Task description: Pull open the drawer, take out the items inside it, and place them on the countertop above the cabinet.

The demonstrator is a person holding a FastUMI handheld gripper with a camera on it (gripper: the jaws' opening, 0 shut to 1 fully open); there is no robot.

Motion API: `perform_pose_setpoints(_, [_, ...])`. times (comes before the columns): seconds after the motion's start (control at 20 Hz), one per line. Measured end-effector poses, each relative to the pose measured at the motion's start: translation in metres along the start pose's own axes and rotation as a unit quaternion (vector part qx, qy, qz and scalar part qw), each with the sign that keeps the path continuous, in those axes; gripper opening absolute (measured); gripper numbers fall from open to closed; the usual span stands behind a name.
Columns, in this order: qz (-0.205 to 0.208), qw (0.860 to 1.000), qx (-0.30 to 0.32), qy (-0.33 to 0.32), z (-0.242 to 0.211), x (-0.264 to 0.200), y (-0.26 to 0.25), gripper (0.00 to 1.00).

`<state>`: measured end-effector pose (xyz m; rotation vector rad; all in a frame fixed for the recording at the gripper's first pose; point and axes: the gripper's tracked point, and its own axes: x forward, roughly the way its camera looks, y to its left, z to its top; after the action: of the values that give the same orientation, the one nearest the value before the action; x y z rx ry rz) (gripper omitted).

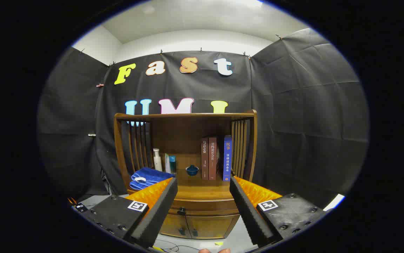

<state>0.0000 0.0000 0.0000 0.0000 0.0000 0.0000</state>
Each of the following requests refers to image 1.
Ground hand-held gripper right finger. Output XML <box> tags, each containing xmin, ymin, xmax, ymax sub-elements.
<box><xmin>229</xmin><ymin>176</ymin><xmax>329</xmax><ymax>247</ymax></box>

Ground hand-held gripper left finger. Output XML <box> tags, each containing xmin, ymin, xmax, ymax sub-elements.
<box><xmin>72</xmin><ymin>177</ymin><xmax>178</xmax><ymax>248</ymax></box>

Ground wooden drawer with black knob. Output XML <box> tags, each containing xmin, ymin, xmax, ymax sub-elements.
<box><xmin>169</xmin><ymin>199</ymin><xmax>240</xmax><ymax>216</ymax></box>

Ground wooden countertop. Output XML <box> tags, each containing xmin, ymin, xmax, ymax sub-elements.
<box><xmin>128</xmin><ymin>169</ymin><xmax>245</xmax><ymax>201</ymax></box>

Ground brown wooden cabinet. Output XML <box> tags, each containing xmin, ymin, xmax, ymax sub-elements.
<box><xmin>113</xmin><ymin>109</ymin><xmax>258</xmax><ymax>240</ymax></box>

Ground blue folded towel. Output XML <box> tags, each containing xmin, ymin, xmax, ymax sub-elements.
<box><xmin>130</xmin><ymin>167</ymin><xmax>175</xmax><ymax>191</ymax></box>

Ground white pump bottle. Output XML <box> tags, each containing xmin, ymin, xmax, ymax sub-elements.
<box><xmin>153</xmin><ymin>148</ymin><xmax>163</xmax><ymax>172</ymax></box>

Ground blue book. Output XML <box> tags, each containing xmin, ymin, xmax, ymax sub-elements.
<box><xmin>223</xmin><ymin>135</ymin><xmax>233</xmax><ymax>182</ymax></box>

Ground dark brown book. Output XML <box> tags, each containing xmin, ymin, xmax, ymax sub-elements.
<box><xmin>201</xmin><ymin>138</ymin><xmax>209</xmax><ymax>181</ymax></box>

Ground reddish brown book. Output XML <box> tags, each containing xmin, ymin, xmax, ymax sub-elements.
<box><xmin>208</xmin><ymin>137</ymin><xmax>219</xmax><ymax>181</ymax></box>

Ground black floor cable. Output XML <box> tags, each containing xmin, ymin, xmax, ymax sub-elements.
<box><xmin>153</xmin><ymin>239</ymin><xmax>202</xmax><ymax>253</ymax></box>

